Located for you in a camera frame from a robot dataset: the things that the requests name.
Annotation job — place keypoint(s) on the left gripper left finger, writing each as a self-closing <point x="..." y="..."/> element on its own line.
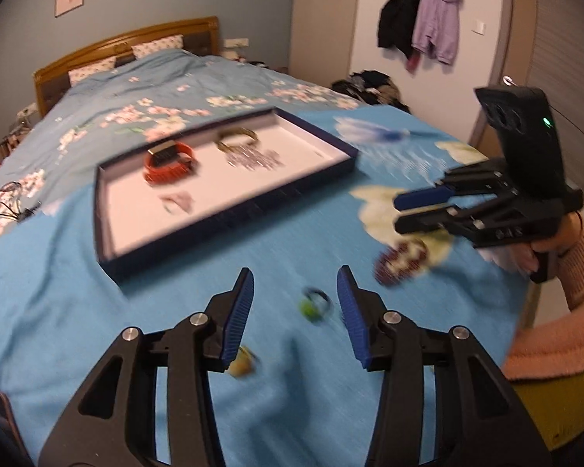
<point x="111" y="419"/>

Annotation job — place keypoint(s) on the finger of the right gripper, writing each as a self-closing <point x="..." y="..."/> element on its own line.
<point x="423" y="198"/>
<point x="424" y="221"/>

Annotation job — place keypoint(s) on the right forearm pink sleeve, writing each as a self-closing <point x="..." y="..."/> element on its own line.
<point x="554" y="349"/>

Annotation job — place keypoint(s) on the dark blue jewelry tray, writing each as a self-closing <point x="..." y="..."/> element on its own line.
<point x="134" y="233"/>

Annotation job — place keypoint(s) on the right hand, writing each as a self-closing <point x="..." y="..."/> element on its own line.
<point x="562" y="242"/>

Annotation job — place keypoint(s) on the pile of dark clothes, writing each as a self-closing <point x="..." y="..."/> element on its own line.
<point x="371" y="87"/>

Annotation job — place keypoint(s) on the light blue flower blanket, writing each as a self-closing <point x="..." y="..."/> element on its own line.
<point x="309" y="402"/>

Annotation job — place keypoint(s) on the purple hoodie on hook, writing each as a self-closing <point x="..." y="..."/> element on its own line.
<point x="436" y="33"/>

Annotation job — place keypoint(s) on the black jacket on hook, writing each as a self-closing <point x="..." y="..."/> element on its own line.
<point x="396" y="25"/>

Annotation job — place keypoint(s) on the tortoiseshell bangle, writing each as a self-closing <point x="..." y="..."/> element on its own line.
<point x="233" y="140"/>

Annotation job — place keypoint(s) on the orange smart watch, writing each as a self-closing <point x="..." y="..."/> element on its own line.
<point x="169" y="162"/>

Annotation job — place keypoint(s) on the wooden bed headboard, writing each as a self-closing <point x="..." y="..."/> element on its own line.
<point x="200" y="36"/>

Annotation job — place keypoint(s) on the floral blue duvet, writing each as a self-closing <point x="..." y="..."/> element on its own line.
<point x="111" y="112"/>

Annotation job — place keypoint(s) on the right floral pillow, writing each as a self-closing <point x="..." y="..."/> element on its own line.
<point x="142" y="50"/>

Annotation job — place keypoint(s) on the floral pillow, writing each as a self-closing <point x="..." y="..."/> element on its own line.
<point x="142" y="50"/>
<point x="79" y="74"/>

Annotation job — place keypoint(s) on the cluttered nightstand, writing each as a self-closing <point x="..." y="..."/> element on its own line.
<point x="18" y="131"/>

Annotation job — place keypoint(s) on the left floral pillow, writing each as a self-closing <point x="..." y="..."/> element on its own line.
<point x="79" y="74"/>

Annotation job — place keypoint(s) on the black tracking camera box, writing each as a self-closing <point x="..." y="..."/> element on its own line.
<point x="522" y="119"/>

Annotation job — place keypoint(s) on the door with handle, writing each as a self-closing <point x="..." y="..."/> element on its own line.
<point x="541" y="44"/>

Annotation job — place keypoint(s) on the wall light switch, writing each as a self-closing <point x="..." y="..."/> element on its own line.
<point x="479" y="27"/>

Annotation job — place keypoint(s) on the pink charm with cord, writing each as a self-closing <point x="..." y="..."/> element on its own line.
<point x="176" y="203"/>

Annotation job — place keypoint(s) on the wall power socket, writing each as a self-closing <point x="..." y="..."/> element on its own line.
<point x="236" y="43"/>

